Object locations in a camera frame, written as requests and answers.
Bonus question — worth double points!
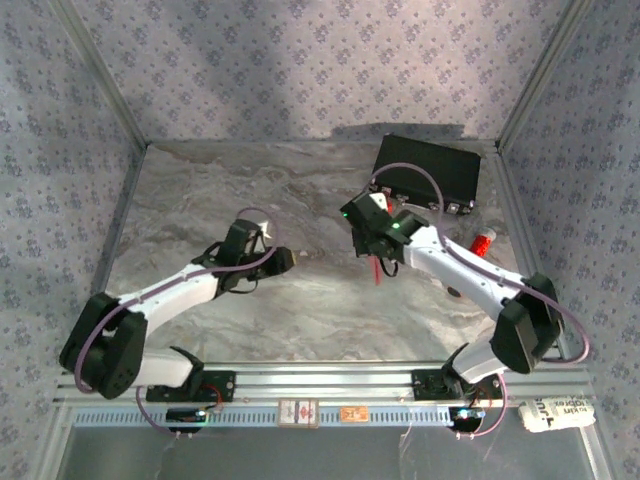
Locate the black hard case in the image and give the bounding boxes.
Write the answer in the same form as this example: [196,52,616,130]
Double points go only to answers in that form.
[374,133,482,217]

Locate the red glitter tube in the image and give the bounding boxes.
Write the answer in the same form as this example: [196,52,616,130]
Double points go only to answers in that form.
[469,224,497,256]

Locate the white red label card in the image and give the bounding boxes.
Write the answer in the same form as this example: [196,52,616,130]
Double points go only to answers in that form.
[277,398,321,430]

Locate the white printed paper roll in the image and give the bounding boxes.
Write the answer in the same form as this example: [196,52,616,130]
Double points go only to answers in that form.
[517,395,599,435]

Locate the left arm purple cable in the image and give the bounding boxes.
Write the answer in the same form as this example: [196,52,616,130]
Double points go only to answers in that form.
[73,207,281,441]

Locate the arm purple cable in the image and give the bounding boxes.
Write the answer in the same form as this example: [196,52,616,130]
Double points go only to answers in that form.
[73,207,281,441]
[369,162,591,441]

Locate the aluminium side frame bar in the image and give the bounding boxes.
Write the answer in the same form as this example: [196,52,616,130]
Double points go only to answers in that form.
[494,144,571,361]
[74,144,149,366]

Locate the aluminium mounting rail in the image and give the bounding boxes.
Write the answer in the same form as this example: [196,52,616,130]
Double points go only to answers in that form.
[52,363,596,407]

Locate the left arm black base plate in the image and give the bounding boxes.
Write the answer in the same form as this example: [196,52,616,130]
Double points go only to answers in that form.
[144,369,237,404]

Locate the slotted grey cable duct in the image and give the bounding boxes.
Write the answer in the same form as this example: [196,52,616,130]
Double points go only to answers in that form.
[72,405,454,429]

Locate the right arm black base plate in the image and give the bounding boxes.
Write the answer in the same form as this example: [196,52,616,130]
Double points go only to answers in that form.
[410,368,504,401]

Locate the aluminium frame post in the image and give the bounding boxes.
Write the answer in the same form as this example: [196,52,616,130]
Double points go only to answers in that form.
[49,0,151,149]
[494,0,596,151]

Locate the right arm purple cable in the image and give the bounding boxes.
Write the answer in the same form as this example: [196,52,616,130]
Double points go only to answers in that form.
[369,162,591,441]

